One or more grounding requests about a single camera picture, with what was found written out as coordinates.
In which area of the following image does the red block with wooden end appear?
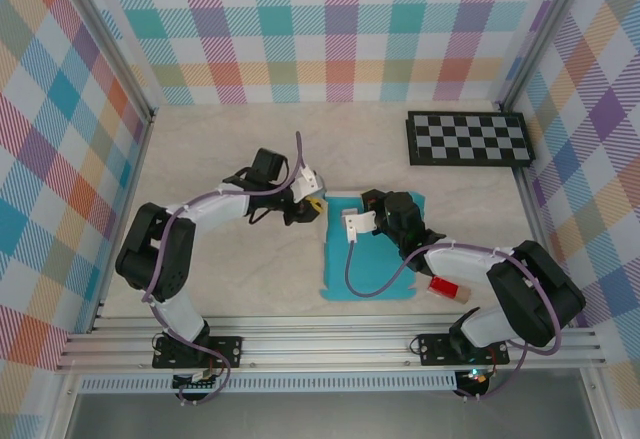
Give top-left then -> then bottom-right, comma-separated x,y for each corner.
426,274 -> 473,305

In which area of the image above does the teal and white paper box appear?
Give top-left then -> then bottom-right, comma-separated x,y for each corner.
318,190 -> 427,303

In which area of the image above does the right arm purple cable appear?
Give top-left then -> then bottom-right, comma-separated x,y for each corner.
344,238 -> 564,403

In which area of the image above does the aluminium corner post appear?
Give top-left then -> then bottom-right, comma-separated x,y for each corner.
49,0 -> 159,125
492,0 -> 601,113

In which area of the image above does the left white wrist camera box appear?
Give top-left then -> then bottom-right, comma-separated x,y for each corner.
291,165 -> 325,206

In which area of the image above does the slotted white cable duct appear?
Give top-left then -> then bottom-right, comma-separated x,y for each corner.
78,371 -> 460,395

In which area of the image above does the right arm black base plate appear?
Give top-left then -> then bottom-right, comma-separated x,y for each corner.
417,332 -> 511,368

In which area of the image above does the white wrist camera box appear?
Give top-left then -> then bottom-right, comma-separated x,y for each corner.
339,207 -> 377,243
291,165 -> 325,206

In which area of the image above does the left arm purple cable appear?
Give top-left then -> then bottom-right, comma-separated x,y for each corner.
144,131 -> 311,407

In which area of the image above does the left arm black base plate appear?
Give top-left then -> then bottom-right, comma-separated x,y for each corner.
152,334 -> 244,370

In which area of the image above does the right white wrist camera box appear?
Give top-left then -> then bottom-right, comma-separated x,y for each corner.
339,207 -> 377,243

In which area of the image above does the long aluminium rail frame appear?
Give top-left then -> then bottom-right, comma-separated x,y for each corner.
53,312 -> 610,374

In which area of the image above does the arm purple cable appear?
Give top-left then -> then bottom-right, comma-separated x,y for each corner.
344,238 -> 564,403
144,131 -> 311,407

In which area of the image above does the black grey chessboard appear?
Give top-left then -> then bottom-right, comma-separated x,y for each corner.
405,110 -> 535,169

